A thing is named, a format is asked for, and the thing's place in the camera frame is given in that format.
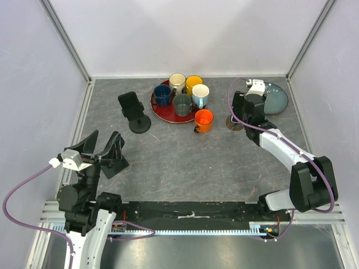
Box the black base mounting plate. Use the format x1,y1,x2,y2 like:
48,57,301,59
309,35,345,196
116,201,290,231

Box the black angled phone stand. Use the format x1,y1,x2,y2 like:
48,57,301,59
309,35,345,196
100,134,130,179

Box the orange mug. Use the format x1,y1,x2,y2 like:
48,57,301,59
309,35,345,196
194,109,214,133

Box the black round-base phone stand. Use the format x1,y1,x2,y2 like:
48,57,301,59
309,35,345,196
128,104,151,134

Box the blue ceramic plate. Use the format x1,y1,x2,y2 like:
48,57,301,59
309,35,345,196
264,82,288,115

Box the light blue white mug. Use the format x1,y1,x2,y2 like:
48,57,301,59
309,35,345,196
192,84,210,109

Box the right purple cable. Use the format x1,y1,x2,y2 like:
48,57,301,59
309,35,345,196
226,77,336,242

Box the black phone on stand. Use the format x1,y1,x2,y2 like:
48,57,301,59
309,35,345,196
118,91,144,122

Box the yellow mug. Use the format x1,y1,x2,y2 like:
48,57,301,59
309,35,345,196
185,76,203,96

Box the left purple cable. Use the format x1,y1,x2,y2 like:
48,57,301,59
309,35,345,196
2,164,75,269

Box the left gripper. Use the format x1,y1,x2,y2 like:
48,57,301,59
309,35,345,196
65,129,122,201

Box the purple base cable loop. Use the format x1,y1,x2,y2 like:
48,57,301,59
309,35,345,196
111,220,157,242

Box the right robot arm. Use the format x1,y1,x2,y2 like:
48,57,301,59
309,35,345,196
229,92,338,221

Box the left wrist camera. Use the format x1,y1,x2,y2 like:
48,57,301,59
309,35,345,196
48,149,92,171

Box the dark blue mug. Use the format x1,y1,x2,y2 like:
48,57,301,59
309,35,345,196
151,85,172,107

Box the red round tray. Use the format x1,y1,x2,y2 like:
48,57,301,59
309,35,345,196
150,91,200,124

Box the grey glass mug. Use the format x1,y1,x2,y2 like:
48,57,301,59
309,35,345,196
173,94,198,117

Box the slotted cable duct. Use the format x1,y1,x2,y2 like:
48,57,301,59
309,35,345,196
52,222,278,236

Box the cream mug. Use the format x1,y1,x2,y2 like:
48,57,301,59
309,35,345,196
169,73,186,95

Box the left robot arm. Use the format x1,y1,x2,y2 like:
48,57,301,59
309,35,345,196
57,131,129,268

